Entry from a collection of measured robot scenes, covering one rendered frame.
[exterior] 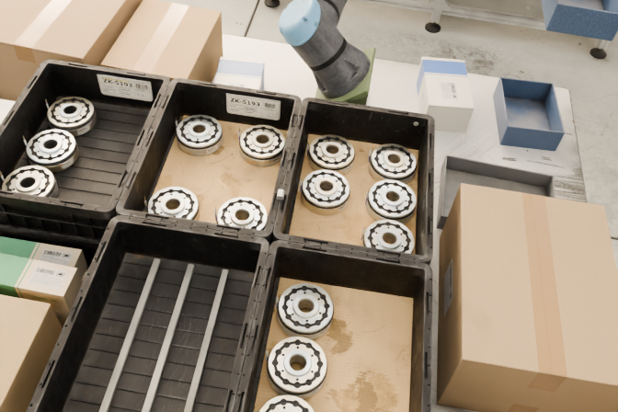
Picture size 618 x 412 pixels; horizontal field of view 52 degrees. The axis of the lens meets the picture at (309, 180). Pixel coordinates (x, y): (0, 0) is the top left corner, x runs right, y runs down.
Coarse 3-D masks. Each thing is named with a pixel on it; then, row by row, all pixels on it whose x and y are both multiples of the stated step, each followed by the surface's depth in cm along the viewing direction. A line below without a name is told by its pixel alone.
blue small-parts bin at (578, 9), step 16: (544, 0) 148; (560, 0) 151; (576, 0) 152; (592, 0) 152; (608, 0) 148; (544, 16) 146; (560, 16) 140; (576, 16) 139; (592, 16) 139; (608, 16) 138; (560, 32) 143; (576, 32) 142; (592, 32) 142; (608, 32) 141
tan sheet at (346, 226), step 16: (352, 144) 148; (368, 144) 149; (304, 160) 144; (416, 160) 146; (304, 176) 141; (352, 176) 142; (368, 176) 142; (416, 176) 143; (352, 192) 139; (416, 192) 140; (304, 208) 135; (352, 208) 136; (416, 208) 137; (304, 224) 132; (320, 224) 132; (336, 224) 133; (352, 224) 133; (368, 224) 133; (336, 240) 130; (352, 240) 130
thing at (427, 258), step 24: (432, 120) 141; (432, 144) 136; (288, 168) 129; (432, 168) 131; (288, 192) 125; (432, 192) 127; (432, 216) 123; (288, 240) 117; (312, 240) 118; (432, 240) 119
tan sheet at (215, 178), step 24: (168, 168) 140; (192, 168) 140; (216, 168) 141; (240, 168) 141; (264, 168) 142; (192, 192) 136; (216, 192) 136; (240, 192) 137; (264, 192) 137; (216, 216) 132
